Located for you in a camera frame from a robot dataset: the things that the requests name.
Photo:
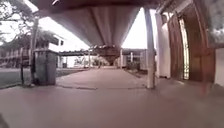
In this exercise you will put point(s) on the leafy tree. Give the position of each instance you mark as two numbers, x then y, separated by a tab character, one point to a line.
13	16

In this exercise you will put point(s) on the grass lawn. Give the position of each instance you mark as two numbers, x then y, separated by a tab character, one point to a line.
10	77

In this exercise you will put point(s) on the pale two-storey building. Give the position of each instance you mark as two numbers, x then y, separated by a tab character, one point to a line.
56	40

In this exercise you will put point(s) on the brown walkway canopy roof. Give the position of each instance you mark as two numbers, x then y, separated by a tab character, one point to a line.
100	23

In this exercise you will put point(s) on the grey cabinet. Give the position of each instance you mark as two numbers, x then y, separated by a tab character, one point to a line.
46	68

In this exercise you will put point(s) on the canopy support post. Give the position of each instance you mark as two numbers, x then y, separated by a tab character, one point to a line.
33	40
150	50

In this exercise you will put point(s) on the reddish concrete path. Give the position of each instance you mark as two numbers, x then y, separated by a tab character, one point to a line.
100	106

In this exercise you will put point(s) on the building with wooden door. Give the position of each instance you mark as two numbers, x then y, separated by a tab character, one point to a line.
196	60

